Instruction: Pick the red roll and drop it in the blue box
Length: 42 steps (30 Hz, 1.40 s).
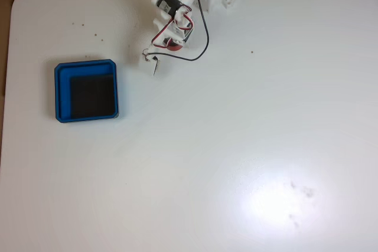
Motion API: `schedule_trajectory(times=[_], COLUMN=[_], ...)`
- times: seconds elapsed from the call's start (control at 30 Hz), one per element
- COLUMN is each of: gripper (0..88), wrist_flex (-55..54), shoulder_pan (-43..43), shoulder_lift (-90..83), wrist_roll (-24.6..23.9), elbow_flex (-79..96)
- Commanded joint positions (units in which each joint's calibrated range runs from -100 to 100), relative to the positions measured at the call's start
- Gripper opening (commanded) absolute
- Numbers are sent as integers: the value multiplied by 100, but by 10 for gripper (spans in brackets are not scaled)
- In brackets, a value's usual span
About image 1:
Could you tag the red tape roll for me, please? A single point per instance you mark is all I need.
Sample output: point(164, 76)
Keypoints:
point(174, 47)

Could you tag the blue square box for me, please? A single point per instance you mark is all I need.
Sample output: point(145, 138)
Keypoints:
point(63, 92)

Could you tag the white camera box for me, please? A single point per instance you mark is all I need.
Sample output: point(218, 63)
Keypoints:
point(147, 64)

